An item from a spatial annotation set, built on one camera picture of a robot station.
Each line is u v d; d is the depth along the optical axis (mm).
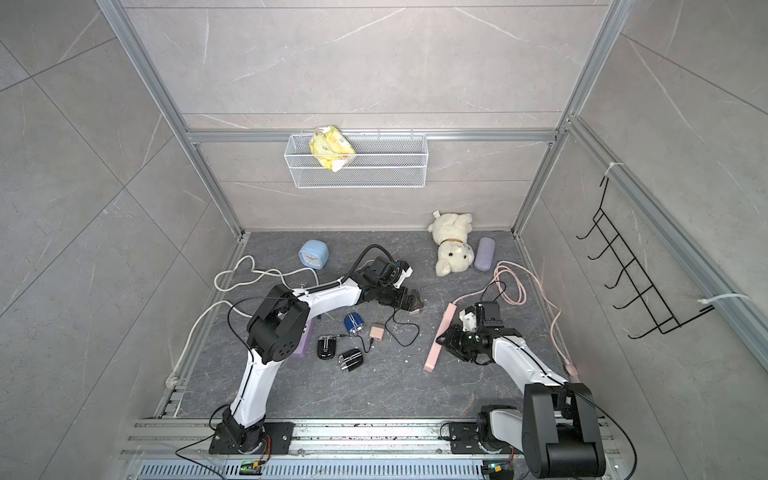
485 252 1100
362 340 903
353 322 909
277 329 553
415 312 950
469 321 826
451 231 1098
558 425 409
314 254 1017
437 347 855
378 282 791
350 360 837
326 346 858
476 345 659
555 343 918
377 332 904
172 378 859
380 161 1009
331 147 873
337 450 730
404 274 853
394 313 958
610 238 745
